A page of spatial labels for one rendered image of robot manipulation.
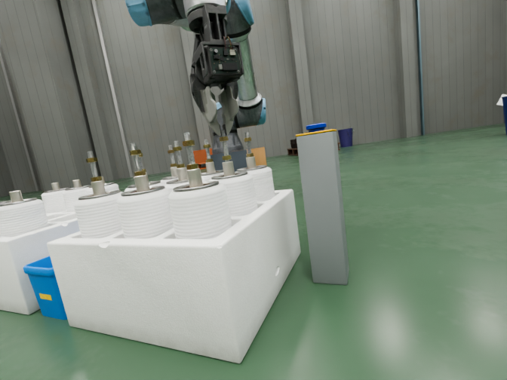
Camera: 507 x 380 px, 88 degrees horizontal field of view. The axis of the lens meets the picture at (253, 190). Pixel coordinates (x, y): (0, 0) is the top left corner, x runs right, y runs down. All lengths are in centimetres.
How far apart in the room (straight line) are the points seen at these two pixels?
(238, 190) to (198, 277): 19
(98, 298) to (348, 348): 43
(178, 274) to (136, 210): 13
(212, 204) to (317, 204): 23
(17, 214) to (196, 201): 53
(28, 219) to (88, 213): 28
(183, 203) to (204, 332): 19
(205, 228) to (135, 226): 14
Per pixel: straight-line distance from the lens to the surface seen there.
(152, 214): 48
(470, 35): 995
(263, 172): 61
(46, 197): 117
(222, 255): 36
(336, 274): 59
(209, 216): 41
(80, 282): 61
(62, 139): 766
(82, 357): 59
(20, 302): 84
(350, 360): 44
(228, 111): 55
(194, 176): 43
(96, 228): 58
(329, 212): 54
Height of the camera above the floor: 30
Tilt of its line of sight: 9 degrees down
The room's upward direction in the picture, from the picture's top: 8 degrees counter-clockwise
